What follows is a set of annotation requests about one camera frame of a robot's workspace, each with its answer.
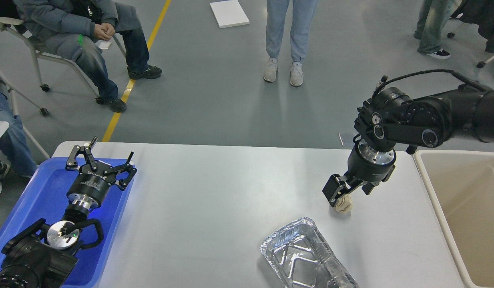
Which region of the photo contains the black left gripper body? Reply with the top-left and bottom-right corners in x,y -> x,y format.
66,160 -> 128,210

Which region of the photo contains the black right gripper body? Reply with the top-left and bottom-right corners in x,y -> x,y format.
345,138 -> 396,186

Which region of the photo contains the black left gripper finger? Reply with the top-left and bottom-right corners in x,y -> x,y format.
66,136 -> 98,172
103,151 -> 138,192

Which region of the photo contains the brown paper ball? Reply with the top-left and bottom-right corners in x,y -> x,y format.
334,194 -> 353,214

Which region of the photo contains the aluminium foil tray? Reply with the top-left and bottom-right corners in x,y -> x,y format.
259,217 -> 359,288

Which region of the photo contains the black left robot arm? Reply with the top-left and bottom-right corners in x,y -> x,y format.
0,139 -> 137,288

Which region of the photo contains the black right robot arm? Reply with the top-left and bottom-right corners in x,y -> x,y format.
322,69 -> 494,208

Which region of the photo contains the left floor plate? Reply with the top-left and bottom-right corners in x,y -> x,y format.
338,132 -> 357,146

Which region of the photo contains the blue plastic tray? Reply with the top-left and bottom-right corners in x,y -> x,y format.
0,157 -> 132,288

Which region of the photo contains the person in jeans at left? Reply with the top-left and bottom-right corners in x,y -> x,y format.
0,90 -> 38,195

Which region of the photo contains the beige plastic bin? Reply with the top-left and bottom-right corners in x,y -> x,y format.
414,150 -> 494,288

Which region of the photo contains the person in grey puffer jacket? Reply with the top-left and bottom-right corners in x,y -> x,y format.
14,0 -> 162,113

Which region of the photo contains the white chair on castors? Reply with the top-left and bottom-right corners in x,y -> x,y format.
0,17 -> 127,113

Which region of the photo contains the person in green-grey trousers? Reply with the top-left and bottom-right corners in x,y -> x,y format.
413,0 -> 456,60

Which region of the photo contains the person in light blue trousers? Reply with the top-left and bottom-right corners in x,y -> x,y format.
263,0 -> 319,87

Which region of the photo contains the white flat box on floor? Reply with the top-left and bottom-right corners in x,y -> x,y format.
210,0 -> 249,28

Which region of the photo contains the chair with dark coat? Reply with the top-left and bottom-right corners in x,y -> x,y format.
450,0 -> 494,69

